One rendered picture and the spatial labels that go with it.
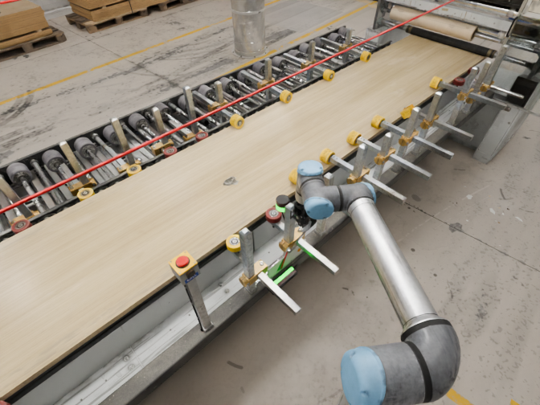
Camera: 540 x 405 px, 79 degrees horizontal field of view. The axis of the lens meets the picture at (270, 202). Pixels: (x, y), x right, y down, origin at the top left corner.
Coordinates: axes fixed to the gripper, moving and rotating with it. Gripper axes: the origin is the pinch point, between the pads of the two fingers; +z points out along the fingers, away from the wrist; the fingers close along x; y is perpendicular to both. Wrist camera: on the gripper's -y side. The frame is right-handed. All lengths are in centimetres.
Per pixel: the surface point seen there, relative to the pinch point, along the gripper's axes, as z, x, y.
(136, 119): 17, -157, 5
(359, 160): -7.6, -6.9, -45.8
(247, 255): -0.9, -6.1, 28.4
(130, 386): 32, -9, 89
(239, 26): 58, -342, -241
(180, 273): -20, -5, 56
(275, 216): 10.5, -20.2, -0.7
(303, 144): 11, -51, -54
